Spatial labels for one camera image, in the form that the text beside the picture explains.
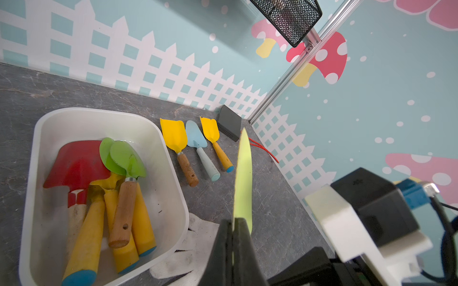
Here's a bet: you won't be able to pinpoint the green trowel wooden handle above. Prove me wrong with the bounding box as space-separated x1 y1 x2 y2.
99 137 147 249

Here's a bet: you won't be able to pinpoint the black wire mesh basket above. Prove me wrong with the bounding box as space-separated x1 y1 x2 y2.
251 0 323 48

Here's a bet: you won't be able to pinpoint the white plastic storage box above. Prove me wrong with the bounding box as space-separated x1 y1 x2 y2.
18 107 190 286

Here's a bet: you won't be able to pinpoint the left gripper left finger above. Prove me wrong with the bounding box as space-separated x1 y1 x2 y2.
198 220 233 286

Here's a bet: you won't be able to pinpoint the yellow shovel wooden handle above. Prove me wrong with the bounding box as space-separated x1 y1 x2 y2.
160 119 199 187

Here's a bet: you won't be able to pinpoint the light blue trowel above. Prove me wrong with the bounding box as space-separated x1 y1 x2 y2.
186 120 221 182

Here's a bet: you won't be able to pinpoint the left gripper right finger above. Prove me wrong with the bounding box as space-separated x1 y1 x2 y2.
233 218 268 286

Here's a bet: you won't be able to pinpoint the red shovel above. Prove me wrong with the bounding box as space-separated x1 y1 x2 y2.
43 140 110 256

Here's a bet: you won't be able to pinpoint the light green trowel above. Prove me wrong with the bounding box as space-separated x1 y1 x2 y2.
233 128 253 234

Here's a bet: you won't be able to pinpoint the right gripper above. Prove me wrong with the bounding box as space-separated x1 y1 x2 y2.
267 247 382 286

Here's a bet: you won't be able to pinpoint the red cable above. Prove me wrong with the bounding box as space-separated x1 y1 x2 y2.
247 137 280 164

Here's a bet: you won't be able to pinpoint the white work glove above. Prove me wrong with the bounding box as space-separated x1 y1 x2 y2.
150 213 219 286

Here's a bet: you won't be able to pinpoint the black box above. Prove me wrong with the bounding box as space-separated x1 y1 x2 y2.
217 105 242 142

